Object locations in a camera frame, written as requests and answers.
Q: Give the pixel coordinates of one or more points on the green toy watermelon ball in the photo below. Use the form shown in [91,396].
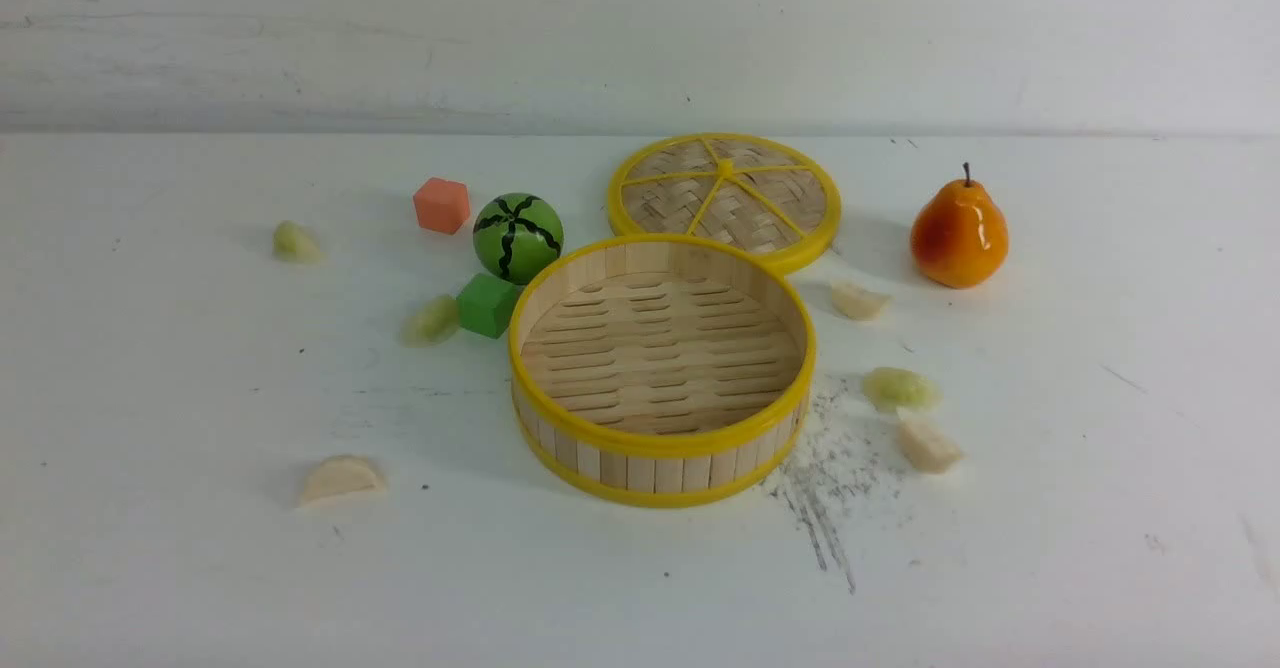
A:
[517,235]

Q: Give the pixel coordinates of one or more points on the bamboo steamer tray yellow rim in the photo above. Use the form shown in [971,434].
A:
[661,371]

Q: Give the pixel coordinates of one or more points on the white dumpling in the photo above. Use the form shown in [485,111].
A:
[926,448]
[338,476]
[857,303]

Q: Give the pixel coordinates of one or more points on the orange foam cube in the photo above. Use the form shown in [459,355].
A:
[442,205]

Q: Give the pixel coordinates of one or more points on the green dumpling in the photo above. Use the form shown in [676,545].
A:
[889,389]
[292,243]
[433,322]

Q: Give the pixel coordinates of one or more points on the green foam cube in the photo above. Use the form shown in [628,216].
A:
[486,303]

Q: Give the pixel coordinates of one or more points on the orange yellow toy pear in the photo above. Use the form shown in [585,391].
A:
[960,238]

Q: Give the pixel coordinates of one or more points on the woven bamboo steamer lid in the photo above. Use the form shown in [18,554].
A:
[750,193]

